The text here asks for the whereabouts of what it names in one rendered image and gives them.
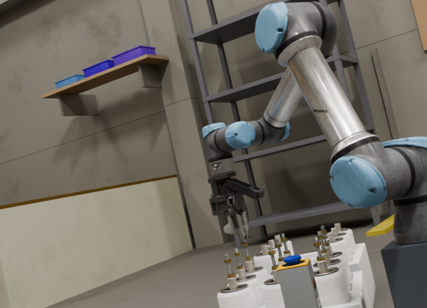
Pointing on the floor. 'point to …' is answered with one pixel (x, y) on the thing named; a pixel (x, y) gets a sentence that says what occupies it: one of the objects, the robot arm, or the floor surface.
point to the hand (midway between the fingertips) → (244, 237)
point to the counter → (88, 239)
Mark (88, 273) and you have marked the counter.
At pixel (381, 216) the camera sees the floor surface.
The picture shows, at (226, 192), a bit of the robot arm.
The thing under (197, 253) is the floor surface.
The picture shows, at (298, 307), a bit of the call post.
